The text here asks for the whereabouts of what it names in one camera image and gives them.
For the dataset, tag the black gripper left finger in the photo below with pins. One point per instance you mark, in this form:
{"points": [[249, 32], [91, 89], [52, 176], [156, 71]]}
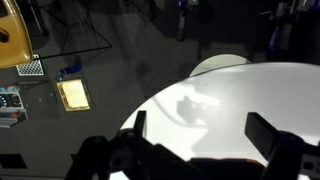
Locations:
{"points": [[140, 121]]}

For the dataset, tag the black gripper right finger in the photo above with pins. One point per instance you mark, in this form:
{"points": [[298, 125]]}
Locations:
{"points": [[260, 133]]}

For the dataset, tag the flat yellow-lit box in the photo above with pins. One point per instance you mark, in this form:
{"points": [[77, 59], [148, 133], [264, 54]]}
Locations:
{"points": [[73, 95]]}

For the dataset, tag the yellow case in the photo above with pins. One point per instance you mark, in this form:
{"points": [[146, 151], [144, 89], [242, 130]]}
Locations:
{"points": [[13, 36]]}

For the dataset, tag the white round table base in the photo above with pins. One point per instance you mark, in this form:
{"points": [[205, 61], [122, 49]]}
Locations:
{"points": [[216, 62]]}

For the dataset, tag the white perforated tray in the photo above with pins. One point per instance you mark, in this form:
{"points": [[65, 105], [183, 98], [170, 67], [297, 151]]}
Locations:
{"points": [[30, 66]]}

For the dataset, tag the blue bottle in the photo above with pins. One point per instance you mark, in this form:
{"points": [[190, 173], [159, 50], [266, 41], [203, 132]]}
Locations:
{"points": [[69, 71]]}

